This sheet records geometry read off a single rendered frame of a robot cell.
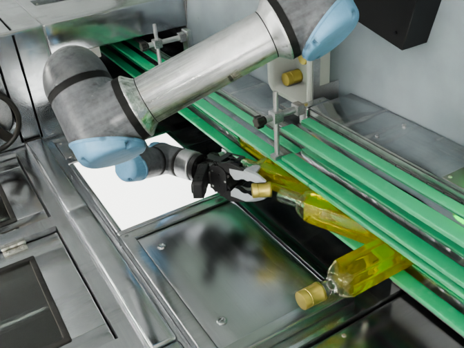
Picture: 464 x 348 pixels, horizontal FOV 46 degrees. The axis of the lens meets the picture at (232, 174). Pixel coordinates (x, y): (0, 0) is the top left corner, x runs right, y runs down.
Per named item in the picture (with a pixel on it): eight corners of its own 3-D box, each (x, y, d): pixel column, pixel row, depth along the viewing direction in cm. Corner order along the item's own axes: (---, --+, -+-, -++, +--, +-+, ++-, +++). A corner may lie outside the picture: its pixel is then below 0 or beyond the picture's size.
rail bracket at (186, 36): (204, 61, 184) (143, 78, 175) (199, 10, 175) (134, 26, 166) (211, 65, 180) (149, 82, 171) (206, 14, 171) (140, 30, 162)
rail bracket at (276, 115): (297, 146, 132) (253, 162, 127) (297, 80, 123) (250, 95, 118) (305, 150, 130) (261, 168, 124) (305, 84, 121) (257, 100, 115)
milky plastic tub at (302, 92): (294, 80, 147) (267, 89, 144) (293, -4, 135) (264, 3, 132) (337, 102, 134) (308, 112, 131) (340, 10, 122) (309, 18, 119)
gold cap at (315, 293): (314, 292, 99) (294, 302, 97) (314, 277, 97) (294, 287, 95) (326, 304, 96) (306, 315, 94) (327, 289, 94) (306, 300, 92)
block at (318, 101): (320, 130, 134) (297, 139, 131) (321, 94, 129) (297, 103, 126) (330, 135, 131) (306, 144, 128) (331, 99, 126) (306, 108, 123)
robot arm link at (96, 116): (327, -66, 88) (34, 96, 91) (373, 11, 86) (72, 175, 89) (323, -30, 100) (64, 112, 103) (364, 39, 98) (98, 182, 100)
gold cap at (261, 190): (269, 190, 127) (250, 191, 127) (270, 178, 124) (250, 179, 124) (271, 200, 124) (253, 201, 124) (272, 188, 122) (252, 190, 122)
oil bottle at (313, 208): (396, 237, 111) (304, 204, 123) (399, 215, 108) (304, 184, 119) (385, 253, 108) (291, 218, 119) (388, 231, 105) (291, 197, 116)
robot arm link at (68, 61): (11, 37, 92) (92, 115, 140) (37, 93, 90) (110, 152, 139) (73, 7, 93) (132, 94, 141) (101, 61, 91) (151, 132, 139)
